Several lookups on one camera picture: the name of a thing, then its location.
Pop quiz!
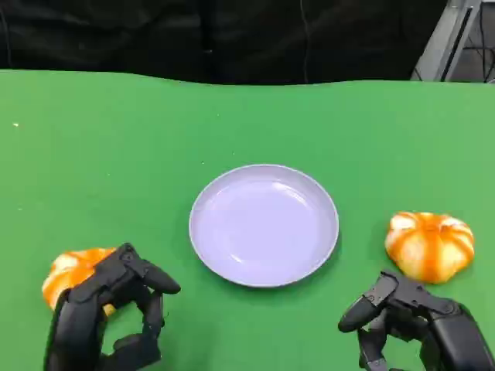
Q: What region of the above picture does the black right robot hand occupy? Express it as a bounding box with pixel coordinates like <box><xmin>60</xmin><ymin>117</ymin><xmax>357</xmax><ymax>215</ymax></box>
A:
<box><xmin>338</xmin><ymin>269</ymin><xmax>495</xmax><ymax>371</ymax></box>

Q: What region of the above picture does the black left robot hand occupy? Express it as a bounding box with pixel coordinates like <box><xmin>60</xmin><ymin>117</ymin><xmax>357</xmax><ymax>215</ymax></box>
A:
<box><xmin>43</xmin><ymin>242</ymin><xmax>182</xmax><ymax>371</ymax></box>

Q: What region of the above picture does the lilac plate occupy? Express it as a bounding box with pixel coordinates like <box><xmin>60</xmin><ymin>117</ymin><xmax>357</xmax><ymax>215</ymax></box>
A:
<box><xmin>188</xmin><ymin>163</ymin><xmax>340</xmax><ymax>289</ymax></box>

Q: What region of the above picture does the orange and white bread roll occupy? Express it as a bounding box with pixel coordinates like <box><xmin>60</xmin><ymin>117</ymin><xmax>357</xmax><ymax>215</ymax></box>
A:
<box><xmin>41</xmin><ymin>247</ymin><xmax>117</xmax><ymax>316</ymax></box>
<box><xmin>384</xmin><ymin>211</ymin><xmax>476</xmax><ymax>286</ymax></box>

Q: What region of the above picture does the grey metal frame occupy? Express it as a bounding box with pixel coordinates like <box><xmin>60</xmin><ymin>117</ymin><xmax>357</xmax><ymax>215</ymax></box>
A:
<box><xmin>410</xmin><ymin>0</ymin><xmax>495</xmax><ymax>83</ymax></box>

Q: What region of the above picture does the green table cloth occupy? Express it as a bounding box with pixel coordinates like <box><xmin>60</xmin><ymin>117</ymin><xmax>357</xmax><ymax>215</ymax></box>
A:
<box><xmin>0</xmin><ymin>69</ymin><xmax>495</xmax><ymax>371</ymax></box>

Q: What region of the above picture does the black backdrop cloth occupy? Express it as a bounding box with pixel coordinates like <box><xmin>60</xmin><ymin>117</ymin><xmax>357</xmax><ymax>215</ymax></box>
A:
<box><xmin>0</xmin><ymin>0</ymin><xmax>442</xmax><ymax>86</ymax></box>

